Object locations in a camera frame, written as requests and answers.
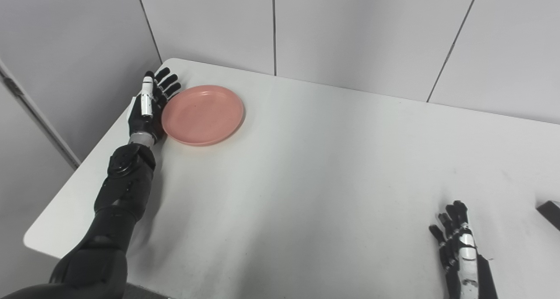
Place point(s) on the chocolate cake slice with fruit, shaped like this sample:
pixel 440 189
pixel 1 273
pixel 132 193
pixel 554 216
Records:
pixel 551 213

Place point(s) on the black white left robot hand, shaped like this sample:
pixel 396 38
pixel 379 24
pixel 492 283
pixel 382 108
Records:
pixel 146 115

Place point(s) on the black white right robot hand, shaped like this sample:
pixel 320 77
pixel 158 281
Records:
pixel 468 272

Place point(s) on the grey wall trim strip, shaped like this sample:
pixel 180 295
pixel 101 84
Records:
pixel 39 115

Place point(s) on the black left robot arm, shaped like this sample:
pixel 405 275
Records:
pixel 122 189

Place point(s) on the pink round plate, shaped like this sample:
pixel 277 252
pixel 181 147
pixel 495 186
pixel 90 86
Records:
pixel 203 114

